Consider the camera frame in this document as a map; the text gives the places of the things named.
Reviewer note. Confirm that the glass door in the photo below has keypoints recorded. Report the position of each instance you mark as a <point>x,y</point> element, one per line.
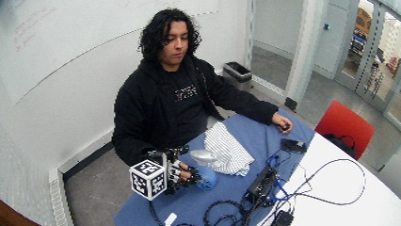
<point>371,59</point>

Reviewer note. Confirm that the small white object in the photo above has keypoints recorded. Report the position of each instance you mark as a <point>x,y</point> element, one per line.
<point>169,219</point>

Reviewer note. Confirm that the blue spray bottle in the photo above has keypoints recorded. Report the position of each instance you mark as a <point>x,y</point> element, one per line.
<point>206,177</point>

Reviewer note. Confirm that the black electronics box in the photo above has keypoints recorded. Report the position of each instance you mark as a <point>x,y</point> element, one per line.
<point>261,187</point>

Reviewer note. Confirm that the striped white cloth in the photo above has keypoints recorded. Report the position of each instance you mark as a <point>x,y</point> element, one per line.
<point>227,150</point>

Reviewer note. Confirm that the wall whiteboard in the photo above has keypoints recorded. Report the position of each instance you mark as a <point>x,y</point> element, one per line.
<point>82,40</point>

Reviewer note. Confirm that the black power adapter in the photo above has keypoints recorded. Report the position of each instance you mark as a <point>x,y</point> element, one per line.
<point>283,218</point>

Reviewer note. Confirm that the white marker cube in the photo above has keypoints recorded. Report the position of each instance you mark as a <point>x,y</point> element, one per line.
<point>147,179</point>

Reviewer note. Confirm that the small black round object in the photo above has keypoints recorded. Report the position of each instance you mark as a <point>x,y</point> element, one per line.
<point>285,127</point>

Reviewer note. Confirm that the black bag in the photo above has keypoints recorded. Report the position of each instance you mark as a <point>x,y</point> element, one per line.
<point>339,142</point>

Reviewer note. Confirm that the grey trash bin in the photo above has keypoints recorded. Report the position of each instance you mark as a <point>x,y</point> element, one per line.
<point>237,75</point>

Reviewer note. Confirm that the blue tablecloth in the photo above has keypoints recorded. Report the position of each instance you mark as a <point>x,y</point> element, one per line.
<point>250,132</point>

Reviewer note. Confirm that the flat black device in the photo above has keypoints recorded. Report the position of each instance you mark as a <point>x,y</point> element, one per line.
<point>293,146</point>

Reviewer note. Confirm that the red chair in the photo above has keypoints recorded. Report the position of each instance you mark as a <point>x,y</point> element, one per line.
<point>343,125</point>

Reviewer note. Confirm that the the person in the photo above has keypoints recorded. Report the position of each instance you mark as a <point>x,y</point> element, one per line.
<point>166,103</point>

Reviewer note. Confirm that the black wrist mount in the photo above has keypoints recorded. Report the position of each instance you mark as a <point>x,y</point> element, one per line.
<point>163,153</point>

